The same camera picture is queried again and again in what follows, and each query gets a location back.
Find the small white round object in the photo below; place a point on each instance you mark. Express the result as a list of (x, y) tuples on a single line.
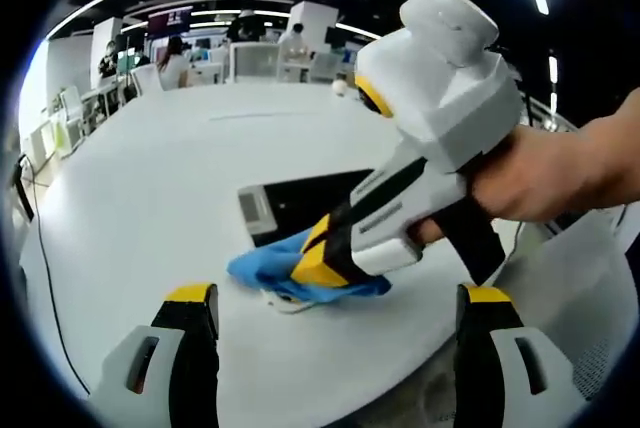
[(340, 87)]

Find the person's right hand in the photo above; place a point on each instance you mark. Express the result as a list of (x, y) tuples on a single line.
[(535, 178)]

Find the blue cleaning cloth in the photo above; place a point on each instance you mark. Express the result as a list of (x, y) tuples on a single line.
[(265, 268)]

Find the far wall display screen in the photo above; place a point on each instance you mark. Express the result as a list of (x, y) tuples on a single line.
[(170, 23)]

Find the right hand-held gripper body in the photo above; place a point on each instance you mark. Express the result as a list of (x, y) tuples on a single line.
[(440, 98)]

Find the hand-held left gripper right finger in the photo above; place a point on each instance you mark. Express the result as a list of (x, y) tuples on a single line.
[(495, 388)]

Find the white framed grey panel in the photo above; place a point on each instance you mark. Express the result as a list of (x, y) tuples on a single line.
[(255, 62)]

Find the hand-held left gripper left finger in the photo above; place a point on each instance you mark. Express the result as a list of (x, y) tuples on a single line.
[(150, 398)]

